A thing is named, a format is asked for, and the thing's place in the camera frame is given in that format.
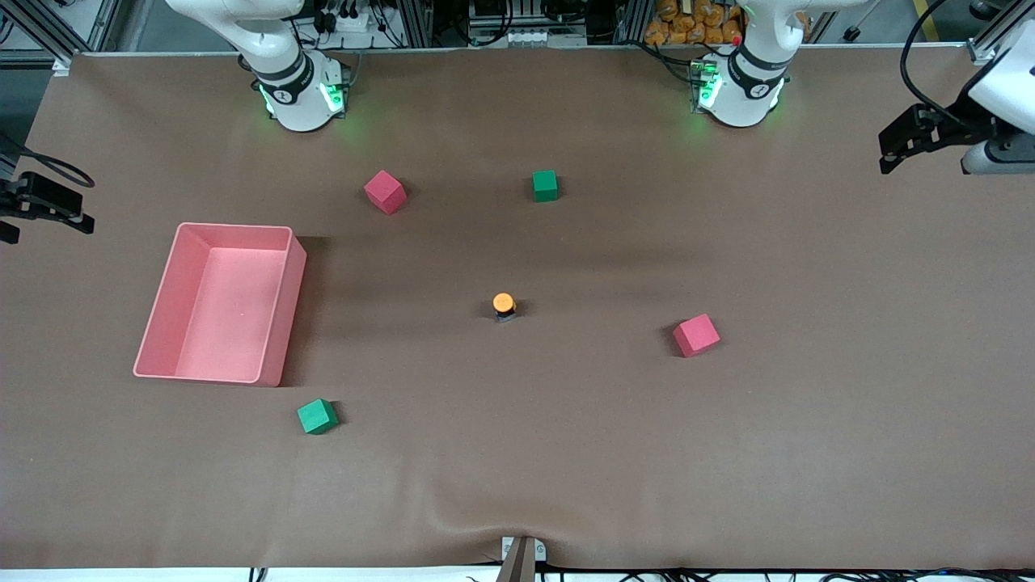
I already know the white power strip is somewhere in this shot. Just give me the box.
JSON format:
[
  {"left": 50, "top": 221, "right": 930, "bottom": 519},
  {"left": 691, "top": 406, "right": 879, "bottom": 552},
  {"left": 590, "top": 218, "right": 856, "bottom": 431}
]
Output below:
[{"left": 319, "top": 6, "right": 381, "bottom": 35}]

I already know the pink plastic bin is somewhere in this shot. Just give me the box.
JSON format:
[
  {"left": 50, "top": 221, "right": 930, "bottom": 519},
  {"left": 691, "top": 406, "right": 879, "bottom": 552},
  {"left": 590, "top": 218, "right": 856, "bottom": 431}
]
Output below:
[{"left": 133, "top": 222, "right": 308, "bottom": 387}]

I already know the pink foam cube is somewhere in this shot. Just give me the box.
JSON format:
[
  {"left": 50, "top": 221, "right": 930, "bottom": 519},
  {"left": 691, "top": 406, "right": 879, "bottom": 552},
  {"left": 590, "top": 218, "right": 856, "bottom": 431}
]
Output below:
[
  {"left": 673, "top": 313, "right": 722, "bottom": 359},
  {"left": 363, "top": 169, "right": 408, "bottom": 216}
]

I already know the pile of orange items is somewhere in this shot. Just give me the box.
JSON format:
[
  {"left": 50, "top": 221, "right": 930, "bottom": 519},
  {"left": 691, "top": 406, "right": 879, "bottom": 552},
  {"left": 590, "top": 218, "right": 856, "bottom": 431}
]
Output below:
[{"left": 644, "top": 0, "right": 749, "bottom": 47}]

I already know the brown table cloth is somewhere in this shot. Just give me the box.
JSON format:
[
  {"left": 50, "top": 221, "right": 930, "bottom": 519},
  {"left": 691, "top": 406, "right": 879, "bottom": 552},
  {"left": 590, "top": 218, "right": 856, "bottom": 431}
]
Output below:
[{"left": 0, "top": 44, "right": 1035, "bottom": 571}]

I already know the aluminium frame strut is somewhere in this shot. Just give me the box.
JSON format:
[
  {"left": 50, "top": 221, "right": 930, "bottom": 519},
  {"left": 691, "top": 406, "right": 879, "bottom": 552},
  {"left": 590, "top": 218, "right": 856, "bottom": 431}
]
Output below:
[{"left": 0, "top": 0, "right": 122, "bottom": 67}]

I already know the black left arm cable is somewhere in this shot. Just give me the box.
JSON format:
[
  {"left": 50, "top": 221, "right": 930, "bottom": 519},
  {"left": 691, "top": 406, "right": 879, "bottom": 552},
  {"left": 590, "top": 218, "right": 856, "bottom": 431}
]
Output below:
[{"left": 902, "top": 0, "right": 971, "bottom": 130}]

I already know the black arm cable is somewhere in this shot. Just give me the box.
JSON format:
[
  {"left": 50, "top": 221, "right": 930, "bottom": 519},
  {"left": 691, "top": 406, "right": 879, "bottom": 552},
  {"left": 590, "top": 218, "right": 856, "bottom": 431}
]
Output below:
[
  {"left": 0, "top": 133, "right": 96, "bottom": 188},
  {"left": 902, "top": 0, "right": 971, "bottom": 130}
]

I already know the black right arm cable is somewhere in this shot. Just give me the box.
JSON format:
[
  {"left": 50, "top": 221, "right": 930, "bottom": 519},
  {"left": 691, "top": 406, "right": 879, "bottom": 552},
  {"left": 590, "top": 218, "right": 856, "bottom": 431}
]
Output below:
[{"left": 0, "top": 133, "right": 96, "bottom": 188}]

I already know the aluminium frame post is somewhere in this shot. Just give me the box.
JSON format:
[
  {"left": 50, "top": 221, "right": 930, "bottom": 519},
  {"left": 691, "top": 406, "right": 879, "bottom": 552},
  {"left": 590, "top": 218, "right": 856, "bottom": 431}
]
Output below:
[
  {"left": 616, "top": 0, "right": 648, "bottom": 45},
  {"left": 398, "top": 0, "right": 433, "bottom": 48}
]

